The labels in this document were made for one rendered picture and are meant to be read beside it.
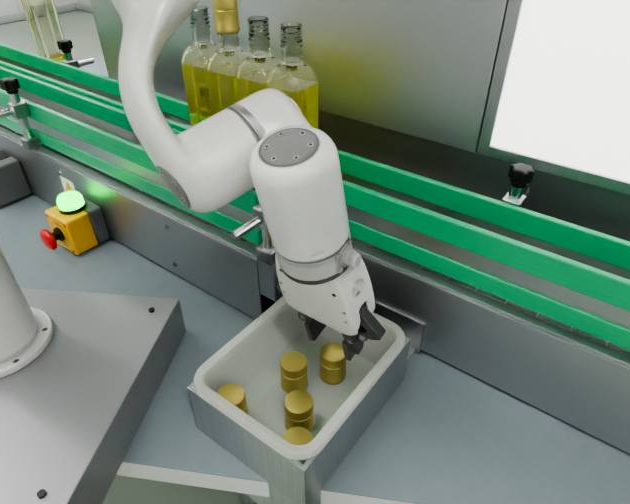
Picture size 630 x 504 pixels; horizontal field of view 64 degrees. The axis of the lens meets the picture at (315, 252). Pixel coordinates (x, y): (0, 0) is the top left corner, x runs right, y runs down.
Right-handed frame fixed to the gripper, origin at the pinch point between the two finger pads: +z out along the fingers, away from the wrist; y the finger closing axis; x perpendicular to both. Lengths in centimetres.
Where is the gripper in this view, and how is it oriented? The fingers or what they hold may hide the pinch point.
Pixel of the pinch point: (334, 333)
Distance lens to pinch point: 62.4
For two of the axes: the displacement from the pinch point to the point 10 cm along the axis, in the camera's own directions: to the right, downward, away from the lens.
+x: -5.7, 6.8, -4.7
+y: -8.1, -3.5, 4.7
